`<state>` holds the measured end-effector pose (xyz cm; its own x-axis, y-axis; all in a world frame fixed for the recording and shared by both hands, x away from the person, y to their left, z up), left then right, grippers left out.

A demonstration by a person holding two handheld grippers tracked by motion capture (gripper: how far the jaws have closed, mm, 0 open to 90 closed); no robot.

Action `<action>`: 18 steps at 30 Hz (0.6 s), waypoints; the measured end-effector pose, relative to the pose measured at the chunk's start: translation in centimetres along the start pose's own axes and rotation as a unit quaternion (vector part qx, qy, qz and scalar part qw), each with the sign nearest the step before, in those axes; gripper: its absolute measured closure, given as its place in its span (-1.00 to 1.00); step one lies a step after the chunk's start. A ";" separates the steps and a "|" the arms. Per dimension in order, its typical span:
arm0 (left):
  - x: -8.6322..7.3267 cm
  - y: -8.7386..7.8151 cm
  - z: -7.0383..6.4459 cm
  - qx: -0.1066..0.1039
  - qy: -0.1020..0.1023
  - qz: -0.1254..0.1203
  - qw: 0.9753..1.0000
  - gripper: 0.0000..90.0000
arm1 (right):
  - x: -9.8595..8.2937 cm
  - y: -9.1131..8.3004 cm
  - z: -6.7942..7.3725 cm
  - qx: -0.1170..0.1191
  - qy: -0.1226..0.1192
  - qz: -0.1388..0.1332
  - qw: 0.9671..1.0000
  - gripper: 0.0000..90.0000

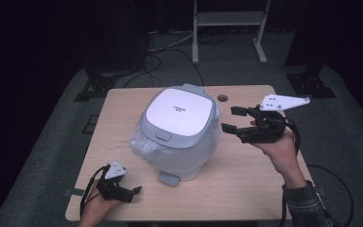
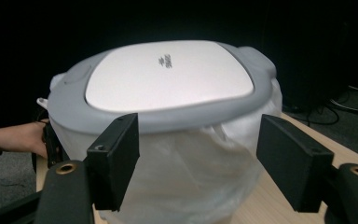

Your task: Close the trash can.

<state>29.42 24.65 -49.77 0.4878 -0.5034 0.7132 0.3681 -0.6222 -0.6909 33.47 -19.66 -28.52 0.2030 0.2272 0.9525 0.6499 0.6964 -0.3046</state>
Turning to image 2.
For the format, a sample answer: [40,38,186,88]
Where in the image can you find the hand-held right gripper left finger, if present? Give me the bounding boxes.
[85,112,141,213]

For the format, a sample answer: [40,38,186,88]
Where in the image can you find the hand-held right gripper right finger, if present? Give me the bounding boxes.
[255,113,336,215]

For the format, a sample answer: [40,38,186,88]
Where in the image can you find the white trash can liner bag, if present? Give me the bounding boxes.
[48,73,284,224]

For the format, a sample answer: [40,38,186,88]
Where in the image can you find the grey lidded pedal trash can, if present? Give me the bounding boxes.
[46,39,284,224]

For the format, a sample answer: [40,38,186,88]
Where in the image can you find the black floor cable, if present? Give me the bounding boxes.
[282,102,341,127]

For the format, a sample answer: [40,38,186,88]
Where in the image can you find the white floor cable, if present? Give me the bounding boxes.
[328,84,358,117]

